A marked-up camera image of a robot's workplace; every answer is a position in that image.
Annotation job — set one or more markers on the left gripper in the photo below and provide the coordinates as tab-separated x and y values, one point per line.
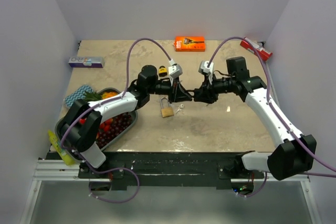
178	94

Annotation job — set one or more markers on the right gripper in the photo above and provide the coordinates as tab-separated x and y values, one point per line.
202	95

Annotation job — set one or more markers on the black padlock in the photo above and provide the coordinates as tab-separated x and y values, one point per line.
192	93

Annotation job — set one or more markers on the silver keys of brass padlock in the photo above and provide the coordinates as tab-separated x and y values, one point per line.
179	108

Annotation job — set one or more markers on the brass padlock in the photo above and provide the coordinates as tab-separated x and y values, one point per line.
166	109

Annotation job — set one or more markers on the yellow padlock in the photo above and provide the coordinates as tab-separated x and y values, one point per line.
162	72

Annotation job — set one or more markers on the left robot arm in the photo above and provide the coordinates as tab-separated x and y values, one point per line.
77	130

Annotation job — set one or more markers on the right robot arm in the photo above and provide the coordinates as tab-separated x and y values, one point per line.
293	149

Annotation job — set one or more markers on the orange razor box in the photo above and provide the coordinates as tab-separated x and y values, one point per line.
189	43

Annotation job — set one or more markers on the dark grape bunch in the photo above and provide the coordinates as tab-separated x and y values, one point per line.
112	128

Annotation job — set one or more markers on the red box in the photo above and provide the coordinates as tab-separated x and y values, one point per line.
254	46

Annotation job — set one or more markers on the purple white box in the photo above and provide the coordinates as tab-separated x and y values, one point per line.
86	62

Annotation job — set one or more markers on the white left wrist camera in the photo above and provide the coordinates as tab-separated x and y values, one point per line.
174	70

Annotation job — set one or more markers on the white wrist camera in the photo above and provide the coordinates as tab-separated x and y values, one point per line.
174	70
206	68

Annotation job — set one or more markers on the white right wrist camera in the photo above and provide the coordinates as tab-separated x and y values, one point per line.
206	68

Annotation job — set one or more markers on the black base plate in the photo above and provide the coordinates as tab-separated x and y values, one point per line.
164	169

